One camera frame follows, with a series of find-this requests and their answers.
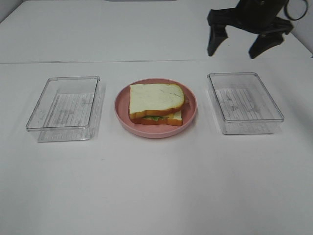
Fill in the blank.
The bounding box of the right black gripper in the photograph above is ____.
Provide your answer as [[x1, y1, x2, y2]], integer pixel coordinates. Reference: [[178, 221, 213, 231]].
[[207, 0, 293, 59]]

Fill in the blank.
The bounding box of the bacon strip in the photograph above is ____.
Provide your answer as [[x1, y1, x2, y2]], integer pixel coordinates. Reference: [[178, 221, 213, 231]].
[[184, 94, 190, 106]]

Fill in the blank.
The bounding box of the bread slice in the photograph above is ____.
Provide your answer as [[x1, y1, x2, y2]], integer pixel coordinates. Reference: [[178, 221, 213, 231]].
[[129, 84, 185, 119], [131, 115, 183, 126]]

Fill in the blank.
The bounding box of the green lettuce leaf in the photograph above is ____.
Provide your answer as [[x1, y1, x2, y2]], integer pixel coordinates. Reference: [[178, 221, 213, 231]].
[[143, 116, 167, 121]]

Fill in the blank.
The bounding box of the yellow cheese slice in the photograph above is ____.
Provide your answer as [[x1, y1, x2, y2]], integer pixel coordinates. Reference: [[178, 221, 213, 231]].
[[167, 111, 181, 118]]

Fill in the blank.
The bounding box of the right clear plastic tray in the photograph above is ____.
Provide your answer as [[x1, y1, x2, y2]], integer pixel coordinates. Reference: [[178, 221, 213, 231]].
[[207, 72, 284, 135]]

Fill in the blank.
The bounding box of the clear plastic tray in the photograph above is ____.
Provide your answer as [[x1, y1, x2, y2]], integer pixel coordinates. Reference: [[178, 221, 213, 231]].
[[26, 76, 104, 142], [207, 72, 284, 135]]

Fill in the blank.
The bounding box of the pink round plate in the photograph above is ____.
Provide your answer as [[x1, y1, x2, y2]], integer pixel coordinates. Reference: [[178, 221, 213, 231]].
[[114, 78, 197, 139]]

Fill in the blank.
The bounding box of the left clear plastic tray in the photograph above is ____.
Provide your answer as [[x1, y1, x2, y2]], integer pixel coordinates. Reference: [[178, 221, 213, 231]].
[[26, 76, 104, 142]]

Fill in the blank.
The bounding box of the right black cable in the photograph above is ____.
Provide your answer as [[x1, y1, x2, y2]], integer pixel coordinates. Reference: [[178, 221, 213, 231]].
[[283, 0, 309, 21]]

